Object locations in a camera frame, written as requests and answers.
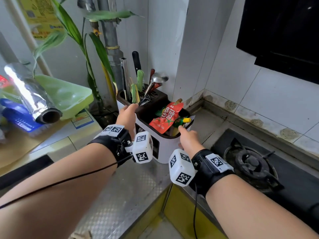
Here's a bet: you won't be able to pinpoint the person's left hand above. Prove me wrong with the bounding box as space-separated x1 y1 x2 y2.
116 103 139 141

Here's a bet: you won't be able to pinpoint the person's right hand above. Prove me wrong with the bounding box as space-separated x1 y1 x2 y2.
178 125 205 159

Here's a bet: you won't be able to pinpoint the white brown utensil holder box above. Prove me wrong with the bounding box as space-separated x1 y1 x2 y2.
116 88 195 164

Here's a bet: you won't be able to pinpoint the person's right forearm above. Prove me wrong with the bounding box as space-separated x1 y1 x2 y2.
206 174 319 239

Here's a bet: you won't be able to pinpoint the person's left forearm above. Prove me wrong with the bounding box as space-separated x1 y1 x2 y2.
0 143 117 239

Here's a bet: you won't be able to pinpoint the green bottle yellow cap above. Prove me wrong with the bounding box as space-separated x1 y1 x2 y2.
172 118 191 129

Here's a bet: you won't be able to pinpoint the red sauce pouch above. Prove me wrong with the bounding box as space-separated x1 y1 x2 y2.
149 102 184 134

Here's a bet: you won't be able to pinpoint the metal tongs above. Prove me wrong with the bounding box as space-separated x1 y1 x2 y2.
120 57 132 101

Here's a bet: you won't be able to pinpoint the white marker cube tracker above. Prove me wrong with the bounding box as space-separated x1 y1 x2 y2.
169 149 197 187
125 131 154 164

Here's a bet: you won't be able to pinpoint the metal ladle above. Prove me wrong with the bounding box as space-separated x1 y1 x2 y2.
138 73 169 106

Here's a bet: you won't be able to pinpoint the blue white label sticker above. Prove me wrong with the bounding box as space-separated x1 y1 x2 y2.
71 109 95 129

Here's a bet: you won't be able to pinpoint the white appliance top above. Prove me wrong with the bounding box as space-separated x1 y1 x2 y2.
0 108 103 177

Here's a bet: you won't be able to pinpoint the light green plastic basin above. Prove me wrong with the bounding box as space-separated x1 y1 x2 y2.
34 74 94 120

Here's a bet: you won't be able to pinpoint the grey metal pipe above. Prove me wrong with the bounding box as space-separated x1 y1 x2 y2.
96 0 124 88

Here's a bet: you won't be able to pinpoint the black stove burner grate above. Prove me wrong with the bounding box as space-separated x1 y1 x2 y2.
223 138 285 192

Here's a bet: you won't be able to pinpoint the yellow cabinet front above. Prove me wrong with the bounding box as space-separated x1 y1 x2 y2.
124 184 228 239

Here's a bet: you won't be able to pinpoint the green bamboo plant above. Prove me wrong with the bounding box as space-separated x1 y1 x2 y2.
32 0 140 103

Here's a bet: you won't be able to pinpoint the aluminium foil roll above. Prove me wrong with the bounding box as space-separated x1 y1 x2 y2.
3 63 63 125

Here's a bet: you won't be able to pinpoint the blue packet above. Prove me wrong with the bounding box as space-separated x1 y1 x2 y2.
0 98 44 133

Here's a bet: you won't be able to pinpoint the white pipe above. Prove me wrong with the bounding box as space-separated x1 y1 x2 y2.
2 0 53 77

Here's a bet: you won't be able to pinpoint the black gas stove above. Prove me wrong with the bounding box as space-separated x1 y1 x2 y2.
189 128 319 233

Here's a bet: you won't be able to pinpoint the yellow poster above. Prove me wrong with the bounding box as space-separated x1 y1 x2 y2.
16 0 66 40

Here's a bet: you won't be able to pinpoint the black range hood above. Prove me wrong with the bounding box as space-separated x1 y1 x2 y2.
236 0 319 85

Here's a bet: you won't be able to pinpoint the yellow hose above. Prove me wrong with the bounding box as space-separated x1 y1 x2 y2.
101 62 117 100

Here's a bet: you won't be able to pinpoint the black left wrist strap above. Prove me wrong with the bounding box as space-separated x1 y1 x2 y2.
88 124 134 167

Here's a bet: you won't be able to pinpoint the black wrist strap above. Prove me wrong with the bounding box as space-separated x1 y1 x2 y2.
88 124 134 167
189 149 235 198

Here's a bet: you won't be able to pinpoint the black handled knife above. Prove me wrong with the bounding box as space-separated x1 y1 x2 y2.
132 51 142 75

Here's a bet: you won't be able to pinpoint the black right wrist strap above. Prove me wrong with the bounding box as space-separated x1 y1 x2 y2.
189 149 235 198

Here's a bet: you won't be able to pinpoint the thin black cable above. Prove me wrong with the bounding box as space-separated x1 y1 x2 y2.
0 155 133 210
193 184 198 239

